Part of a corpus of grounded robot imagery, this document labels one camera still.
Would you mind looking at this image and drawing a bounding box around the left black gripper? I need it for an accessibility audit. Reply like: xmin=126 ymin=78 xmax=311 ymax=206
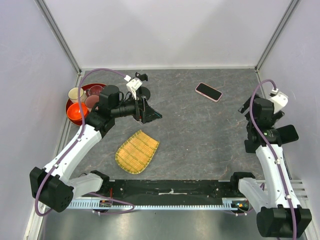
xmin=111 ymin=91 xmax=162 ymax=124

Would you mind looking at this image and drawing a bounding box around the black smartphone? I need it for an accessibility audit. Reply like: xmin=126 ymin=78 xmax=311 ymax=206
xmin=276 ymin=124 xmax=299 ymax=145

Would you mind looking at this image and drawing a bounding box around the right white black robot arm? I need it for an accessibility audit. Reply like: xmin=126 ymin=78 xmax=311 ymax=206
xmin=229 ymin=95 xmax=312 ymax=239

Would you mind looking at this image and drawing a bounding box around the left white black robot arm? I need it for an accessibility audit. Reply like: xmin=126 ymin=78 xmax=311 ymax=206
xmin=29 ymin=85 xmax=162 ymax=213

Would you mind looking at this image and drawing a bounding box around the black round-base clamp phone stand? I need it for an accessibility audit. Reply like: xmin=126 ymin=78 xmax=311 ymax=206
xmin=133 ymin=72 xmax=152 ymax=101

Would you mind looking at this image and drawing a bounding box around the black folding phone stand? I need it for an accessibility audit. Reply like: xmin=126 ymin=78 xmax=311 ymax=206
xmin=244 ymin=140 xmax=260 ymax=154

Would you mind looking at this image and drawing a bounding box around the pink case smartphone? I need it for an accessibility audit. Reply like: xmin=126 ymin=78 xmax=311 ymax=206
xmin=195 ymin=82 xmax=223 ymax=102

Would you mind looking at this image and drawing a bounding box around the woven bamboo tray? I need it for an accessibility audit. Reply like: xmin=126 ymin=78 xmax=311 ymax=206
xmin=115 ymin=130 xmax=160 ymax=175

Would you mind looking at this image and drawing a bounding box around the small red lidded dish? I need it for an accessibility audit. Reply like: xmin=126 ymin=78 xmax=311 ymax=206
xmin=86 ymin=85 xmax=104 ymax=97

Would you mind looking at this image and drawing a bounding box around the dark red small saucer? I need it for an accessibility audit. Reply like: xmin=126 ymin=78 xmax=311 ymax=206
xmin=84 ymin=95 xmax=99 ymax=108

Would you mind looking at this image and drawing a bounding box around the red round lacquer tray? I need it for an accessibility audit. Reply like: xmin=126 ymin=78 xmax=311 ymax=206
xmin=65 ymin=83 xmax=106 ymax=126

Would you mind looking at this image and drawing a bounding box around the orange bowl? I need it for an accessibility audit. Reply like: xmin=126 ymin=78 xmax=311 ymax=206
xmin=66 ymin=102 xmax=89 ymax=122

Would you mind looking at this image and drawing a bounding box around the beige cup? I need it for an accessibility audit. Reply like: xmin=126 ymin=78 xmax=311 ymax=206
xmin=68 ymin=87 xmax=87 ymax=103

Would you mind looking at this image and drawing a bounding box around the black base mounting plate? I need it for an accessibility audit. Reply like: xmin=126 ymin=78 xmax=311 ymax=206
xmin=97 ymin=179 xmax=244 ymax=206

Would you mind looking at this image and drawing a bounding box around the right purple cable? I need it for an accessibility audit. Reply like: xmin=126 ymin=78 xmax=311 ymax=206
xmin=222 ymin=79 xmax=300 ymax=238

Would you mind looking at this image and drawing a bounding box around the purple cable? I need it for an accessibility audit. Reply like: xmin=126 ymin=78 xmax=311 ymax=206
xmin=34 ymin=68 xmax=136 ymax=217
xmin=222 ymin=79 xmax=300 ymax=238

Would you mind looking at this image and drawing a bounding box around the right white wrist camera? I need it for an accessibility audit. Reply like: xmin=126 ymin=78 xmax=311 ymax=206
xmin=268 ymin=88 xmax=289 ymax=114

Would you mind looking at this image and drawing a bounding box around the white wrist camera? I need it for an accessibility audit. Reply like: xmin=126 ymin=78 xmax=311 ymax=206
xmin=268 ymin=88 xmax=289 ymax=114
xmin=124 ymin=75 xmax=143 ymax=100

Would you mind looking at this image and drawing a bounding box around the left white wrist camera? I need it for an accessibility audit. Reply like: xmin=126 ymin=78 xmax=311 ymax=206
xmin=124 ymin=75 xmax=143 ymax=100

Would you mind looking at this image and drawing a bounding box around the slotted cable duct rail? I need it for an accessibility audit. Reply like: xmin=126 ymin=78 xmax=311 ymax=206
xmin=67 ymin=197 xmax=249 ymax=211

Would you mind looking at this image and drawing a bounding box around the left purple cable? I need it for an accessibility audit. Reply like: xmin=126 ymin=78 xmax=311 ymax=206
xmin=34 ymin=68 xmax=136 ymax=217

